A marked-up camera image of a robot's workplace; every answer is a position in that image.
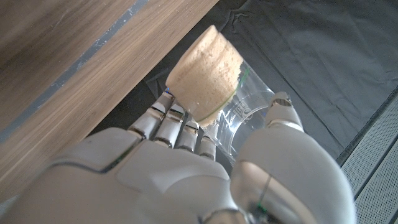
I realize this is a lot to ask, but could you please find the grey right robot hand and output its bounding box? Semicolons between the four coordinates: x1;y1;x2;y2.
0;91;357;224

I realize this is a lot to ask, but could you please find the clear plastic cup with sugar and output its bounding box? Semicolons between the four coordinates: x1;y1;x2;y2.
165;24;276;156

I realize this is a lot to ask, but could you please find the grey tape rectangle outline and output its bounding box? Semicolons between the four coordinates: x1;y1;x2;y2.
0;0;149;144

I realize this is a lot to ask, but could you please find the black backdrop curtain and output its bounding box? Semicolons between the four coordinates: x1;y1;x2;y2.
90;0;398;159

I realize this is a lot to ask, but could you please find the black backdrop crossbar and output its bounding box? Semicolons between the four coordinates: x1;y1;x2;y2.
335;85;398;166

